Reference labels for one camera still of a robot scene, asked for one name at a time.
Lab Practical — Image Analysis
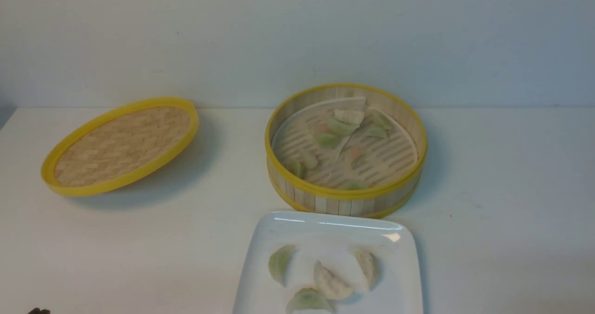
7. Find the pale green dumpling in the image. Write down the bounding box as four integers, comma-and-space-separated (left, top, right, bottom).
300, 150, 319, 170

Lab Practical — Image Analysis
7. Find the pink dumpling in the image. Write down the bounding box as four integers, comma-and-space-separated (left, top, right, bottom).
308, 122, 332, 136
344, 146, 365, 164

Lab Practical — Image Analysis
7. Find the yellow-rimmed bamboo steamer basket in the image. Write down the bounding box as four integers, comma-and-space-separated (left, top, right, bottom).
265, 84, 428, 218

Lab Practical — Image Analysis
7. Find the white square ceramic plate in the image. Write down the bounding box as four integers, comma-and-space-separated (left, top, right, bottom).
232, 211, 424, 314

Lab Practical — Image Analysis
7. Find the white dumpling on plate right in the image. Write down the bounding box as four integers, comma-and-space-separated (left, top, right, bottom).
351, 248, 381, 291

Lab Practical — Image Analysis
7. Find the white dumpling on plate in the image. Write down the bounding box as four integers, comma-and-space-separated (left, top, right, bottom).
314, 261, 354, 301
351, 248, 381, 291

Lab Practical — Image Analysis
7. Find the white dumpling on plate centre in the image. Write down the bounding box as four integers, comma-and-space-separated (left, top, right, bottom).
314, 261, 354, 301

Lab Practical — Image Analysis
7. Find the green dumpling on plate bottom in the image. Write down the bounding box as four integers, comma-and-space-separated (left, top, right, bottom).
285, 288, 335, 314

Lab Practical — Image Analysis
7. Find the green dumpling in steamer mid-left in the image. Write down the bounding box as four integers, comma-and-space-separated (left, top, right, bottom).
313, 133, 343, 150

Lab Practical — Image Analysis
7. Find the white paper steamer liner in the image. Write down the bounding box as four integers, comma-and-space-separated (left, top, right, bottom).
271, 97, 418, 190

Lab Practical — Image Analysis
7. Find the white dumpling in steamer top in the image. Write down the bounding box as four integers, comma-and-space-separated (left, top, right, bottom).
333, 109, 365, 126

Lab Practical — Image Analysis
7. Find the yellow-rimmed woven bamboo lid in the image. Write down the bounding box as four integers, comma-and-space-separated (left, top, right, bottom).
40, 97, 200, 197

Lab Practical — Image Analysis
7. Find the dark object at bottom-left corner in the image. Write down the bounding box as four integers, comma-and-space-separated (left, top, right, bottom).
28, 307, 51, 314

